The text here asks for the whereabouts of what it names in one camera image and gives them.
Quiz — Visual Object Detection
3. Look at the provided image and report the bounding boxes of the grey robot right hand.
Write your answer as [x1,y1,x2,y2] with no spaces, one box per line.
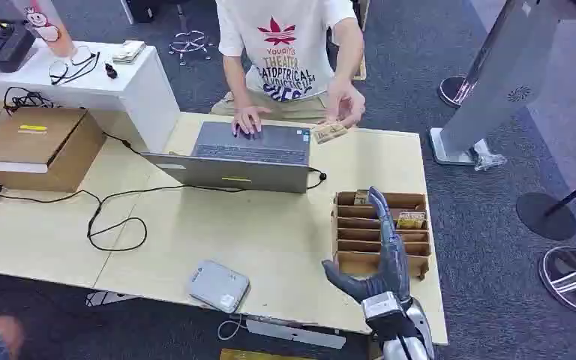
[321,186,413,305]

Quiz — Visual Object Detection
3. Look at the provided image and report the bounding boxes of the person's left hand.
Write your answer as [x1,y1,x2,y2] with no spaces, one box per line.
[324,77,367,129]

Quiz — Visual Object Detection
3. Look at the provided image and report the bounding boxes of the person's right hand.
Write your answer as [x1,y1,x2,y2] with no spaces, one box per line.
[232,105,272,138]

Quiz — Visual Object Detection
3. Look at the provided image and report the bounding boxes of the printed tan card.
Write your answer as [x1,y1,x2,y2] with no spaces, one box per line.
[312,121,349,146]

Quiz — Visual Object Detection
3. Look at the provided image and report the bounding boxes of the wooden slotted card box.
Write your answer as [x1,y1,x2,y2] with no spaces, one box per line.
[331,189,433,281]

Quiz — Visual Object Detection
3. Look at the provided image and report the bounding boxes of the grey laptop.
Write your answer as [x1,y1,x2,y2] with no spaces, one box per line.
[140,121,314,195]

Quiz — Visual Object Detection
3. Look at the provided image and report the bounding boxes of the yellow printed card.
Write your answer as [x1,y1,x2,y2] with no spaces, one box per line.
[396,211,427,230]

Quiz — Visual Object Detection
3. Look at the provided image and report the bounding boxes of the seated person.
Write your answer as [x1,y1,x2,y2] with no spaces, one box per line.
[210,0,368,137]

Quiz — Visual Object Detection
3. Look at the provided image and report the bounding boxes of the chrome chair base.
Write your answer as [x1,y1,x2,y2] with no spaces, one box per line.
[168,4,215,67]

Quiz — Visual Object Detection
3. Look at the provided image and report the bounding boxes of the round dark stanchion base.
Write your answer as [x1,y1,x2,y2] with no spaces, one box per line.
[437,75,474,110]

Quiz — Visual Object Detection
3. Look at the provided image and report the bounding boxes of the white cabinet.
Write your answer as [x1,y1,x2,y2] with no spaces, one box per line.
[0,38,182,154]

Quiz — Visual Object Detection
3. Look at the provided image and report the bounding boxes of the stack of pale cards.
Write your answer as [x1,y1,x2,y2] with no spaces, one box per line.
[112,39,147,65]

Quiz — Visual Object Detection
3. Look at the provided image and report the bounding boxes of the black case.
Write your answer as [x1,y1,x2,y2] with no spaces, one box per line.
[120,0,161,26]

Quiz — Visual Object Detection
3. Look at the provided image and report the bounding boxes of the yellow floor board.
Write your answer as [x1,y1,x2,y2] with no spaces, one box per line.
[219,348,315,360]

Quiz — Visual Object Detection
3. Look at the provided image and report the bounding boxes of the silver slanted stand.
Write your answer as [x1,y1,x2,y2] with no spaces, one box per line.
[429,0,576,167]

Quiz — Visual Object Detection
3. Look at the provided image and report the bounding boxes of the black stanchion with disc base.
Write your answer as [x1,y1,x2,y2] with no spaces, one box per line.
[515,167,576,242]

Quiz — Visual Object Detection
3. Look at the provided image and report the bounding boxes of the small grey flat device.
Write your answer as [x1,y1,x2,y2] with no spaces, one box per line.
[186,259,251,315]

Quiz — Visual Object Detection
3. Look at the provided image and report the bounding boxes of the chrome stanchion base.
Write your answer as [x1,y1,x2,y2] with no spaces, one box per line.
[538,245,576,317]

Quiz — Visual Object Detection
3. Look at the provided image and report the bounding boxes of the brown cardboard box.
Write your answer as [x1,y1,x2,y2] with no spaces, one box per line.
[0,106,108,194]

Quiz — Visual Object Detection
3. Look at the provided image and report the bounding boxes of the cartoon figure standee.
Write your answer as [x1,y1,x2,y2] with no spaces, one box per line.
[11,0,77,59]

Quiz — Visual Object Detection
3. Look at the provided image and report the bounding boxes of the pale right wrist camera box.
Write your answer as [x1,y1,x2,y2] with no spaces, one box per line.
[361,292,403,320]

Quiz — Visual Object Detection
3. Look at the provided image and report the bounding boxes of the short black cable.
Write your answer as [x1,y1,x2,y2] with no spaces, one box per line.
[101,131,145,157]

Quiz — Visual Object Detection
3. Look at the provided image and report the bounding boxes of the long black cable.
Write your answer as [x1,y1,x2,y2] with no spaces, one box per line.
[0,167,329,253]

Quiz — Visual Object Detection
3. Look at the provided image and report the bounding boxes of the thin white cable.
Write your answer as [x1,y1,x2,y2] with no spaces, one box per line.
[217,313,245,342]

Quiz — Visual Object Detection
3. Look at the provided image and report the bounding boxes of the clear glasses with black cord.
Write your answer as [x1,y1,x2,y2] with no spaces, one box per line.
[47,45,102,87]

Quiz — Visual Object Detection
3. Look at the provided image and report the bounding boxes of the tangled black cable bundle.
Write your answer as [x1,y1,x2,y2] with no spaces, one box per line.
[2,86,62,117]

